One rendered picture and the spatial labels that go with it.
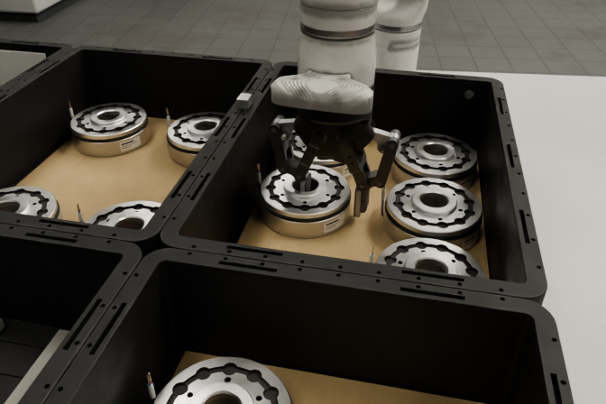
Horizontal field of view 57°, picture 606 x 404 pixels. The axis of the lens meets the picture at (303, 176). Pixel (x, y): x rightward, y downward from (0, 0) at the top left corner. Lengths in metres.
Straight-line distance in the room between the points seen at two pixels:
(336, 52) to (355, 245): 0.21
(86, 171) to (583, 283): 0.66
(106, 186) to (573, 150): 0.81
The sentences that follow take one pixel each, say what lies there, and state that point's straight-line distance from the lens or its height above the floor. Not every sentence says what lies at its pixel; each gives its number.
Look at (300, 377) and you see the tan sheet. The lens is 0.48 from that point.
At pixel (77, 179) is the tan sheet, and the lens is 0.75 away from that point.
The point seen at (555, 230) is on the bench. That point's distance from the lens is 0.90.
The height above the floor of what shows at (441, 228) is 0.86.
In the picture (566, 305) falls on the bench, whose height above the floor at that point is 0.70.
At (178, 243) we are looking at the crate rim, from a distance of 0.45.
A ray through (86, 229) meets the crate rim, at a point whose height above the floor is 0.93.
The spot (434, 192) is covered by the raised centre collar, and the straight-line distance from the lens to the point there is 0.63.
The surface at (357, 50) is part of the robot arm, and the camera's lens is 0.51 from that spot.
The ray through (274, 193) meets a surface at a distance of 0.62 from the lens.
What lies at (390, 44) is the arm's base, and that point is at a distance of 0.98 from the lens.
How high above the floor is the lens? 1.21
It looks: 33 degrees down
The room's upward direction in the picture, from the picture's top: straight up
